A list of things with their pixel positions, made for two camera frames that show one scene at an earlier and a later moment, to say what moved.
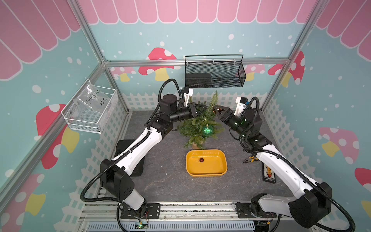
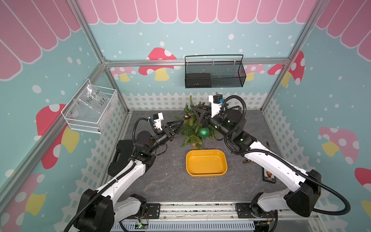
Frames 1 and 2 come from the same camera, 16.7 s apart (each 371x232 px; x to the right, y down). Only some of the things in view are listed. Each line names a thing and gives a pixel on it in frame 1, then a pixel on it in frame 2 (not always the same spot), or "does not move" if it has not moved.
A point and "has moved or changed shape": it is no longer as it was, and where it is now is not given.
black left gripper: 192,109 -> 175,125
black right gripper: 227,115 -> 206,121
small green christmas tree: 197,131 does not move
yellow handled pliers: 250,159 does not move
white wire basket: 92,108 does not move
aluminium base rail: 201,217 does not move
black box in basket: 196,80 does not move
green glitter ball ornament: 207,130 has moved or changed shape
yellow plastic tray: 215,163 does not move
